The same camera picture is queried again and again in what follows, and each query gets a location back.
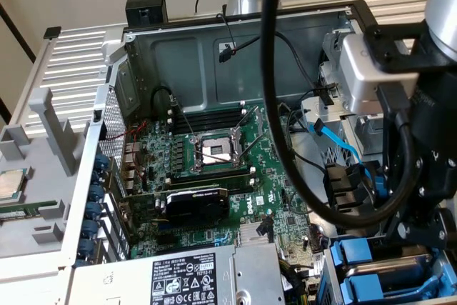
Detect black wire with flat plug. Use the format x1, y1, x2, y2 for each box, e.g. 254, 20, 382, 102
218, 30, 322, 91

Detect silver finned chipset heatsink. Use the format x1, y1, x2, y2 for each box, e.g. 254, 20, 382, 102
237, 221, 278, 247

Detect black RAM slot row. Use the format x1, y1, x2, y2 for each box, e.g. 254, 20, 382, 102
173, 103, 248, 133
164, 166, 257, 194

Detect black ribbed plastic bracket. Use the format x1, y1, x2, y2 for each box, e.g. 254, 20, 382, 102
323, 164, 376, 215

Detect black sleeved power cable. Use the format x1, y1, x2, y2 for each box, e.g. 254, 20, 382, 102
278, 256, 318, 305

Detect blue plastic latch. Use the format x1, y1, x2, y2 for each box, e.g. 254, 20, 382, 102
373, 171, 390, 201

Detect metal socket cover frame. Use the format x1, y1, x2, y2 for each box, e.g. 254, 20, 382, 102
231, 104, 266, 134

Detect green Dell motherboard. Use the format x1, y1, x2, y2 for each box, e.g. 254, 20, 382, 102
119, 100, 328, 272

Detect metal CPU socket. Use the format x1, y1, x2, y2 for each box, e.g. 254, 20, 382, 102
188, 128, 248, 174

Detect black wire with angled plug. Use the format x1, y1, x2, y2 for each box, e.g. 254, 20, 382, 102
257, 216, 276, 245

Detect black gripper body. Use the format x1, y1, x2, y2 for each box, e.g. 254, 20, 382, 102
408, 69, 457, 191

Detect black curved data wire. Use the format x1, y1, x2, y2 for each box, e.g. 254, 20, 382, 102
285, 103, 328, 176

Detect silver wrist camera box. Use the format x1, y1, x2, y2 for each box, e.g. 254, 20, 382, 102
337, 33, 421, 115

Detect blue SATA wire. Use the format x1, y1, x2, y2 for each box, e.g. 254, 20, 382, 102
313, 121, 378, 191

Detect grey plastic parts rack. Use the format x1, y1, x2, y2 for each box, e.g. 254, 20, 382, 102
0, 86, 96, 259

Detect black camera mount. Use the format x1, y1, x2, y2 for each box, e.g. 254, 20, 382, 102
362, 21, 457, 74

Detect hard drive in blue caddy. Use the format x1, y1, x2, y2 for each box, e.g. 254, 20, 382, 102
319, 233, 457, 305

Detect thin black wire red plug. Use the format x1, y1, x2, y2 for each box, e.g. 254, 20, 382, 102
287, 185, 305, 210

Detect black diagonal strip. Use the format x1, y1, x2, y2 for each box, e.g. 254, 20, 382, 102
0, 3, 36, 66

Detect black looped wire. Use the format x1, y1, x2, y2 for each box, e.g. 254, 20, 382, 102
151, 85, 179, 115

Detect grey power supply unit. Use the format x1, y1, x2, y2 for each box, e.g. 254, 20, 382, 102
69, 241, 287, 305

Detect black graphics card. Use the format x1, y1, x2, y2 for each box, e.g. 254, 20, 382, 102
119, 185, 231, 227

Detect metal locking lever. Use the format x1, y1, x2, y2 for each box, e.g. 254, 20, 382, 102
237, 132, 267, 162
169, 94, 196, 140

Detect silver metal drive cage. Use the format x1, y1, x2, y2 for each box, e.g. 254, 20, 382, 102
299, 28, 388, 163

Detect black plastic box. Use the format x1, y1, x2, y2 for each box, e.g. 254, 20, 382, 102
124, 0, 169, 29

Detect green RAM stick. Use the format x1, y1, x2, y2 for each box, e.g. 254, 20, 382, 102
0, 199, 61, 222

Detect blue drive bay clips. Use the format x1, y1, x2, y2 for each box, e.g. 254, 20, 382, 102
338, 265, 451, 301

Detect open grey PC case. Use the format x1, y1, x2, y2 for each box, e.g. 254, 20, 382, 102
59, 0, 457, 305

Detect black flat strap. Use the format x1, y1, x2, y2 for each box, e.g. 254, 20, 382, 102
313, 82, 339, 106

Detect thick black camera cable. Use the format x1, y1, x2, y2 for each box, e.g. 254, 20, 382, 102
259, 0, 423, 229

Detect silver CPU chip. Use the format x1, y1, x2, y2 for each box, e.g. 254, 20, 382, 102
0, 168, 29, 201

